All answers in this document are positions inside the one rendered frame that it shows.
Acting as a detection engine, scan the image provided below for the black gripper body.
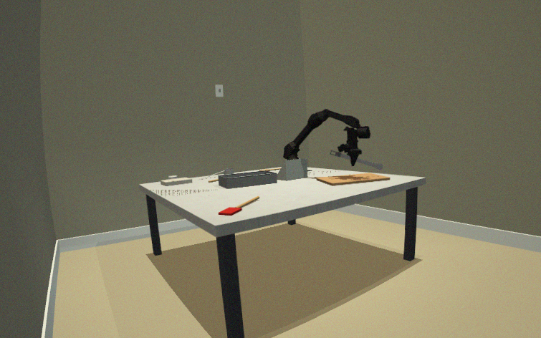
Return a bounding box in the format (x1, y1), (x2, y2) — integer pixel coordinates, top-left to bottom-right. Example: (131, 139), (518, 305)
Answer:
(345, 138), (362, 155)

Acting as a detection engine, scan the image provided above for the beige flat rectangular block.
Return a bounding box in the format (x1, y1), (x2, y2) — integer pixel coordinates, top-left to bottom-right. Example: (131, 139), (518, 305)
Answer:
(161, 178), (192, 186)

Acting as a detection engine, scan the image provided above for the light brown wooden board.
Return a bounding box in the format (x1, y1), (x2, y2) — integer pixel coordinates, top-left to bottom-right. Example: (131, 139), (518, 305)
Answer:
(317, 173), (390, 186)

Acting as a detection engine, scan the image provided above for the red spatula with wooden handle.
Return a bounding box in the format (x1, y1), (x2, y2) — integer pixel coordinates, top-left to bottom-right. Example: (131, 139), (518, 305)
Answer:
(219, 196), (259, 216)

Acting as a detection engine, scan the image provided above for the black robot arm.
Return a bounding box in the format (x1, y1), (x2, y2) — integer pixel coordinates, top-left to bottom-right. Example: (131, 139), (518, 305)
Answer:
(283, 109), (370, 160)

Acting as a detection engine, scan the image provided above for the grey rectangular roasting tin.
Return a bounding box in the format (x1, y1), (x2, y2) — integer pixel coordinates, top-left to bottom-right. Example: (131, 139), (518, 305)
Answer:
(218, 170), (277, 189)

